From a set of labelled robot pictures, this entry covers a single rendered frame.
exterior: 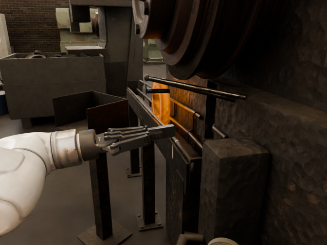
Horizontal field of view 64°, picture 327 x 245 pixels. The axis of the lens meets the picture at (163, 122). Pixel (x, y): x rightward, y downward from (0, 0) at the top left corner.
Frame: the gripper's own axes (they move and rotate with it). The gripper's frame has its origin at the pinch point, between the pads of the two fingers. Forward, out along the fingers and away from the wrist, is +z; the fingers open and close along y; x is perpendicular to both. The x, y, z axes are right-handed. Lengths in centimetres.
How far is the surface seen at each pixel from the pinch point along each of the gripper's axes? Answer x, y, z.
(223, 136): 0.8, 10.5, 12.4
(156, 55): -63, -813, 172
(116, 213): -73, -67, -18
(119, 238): -72, -46, -17
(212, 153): 4.7, 24.3, 3.7
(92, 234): -71, -52, -31
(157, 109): -5.8, -38.7, 7.1
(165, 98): 1.8, -25.7, 7.9
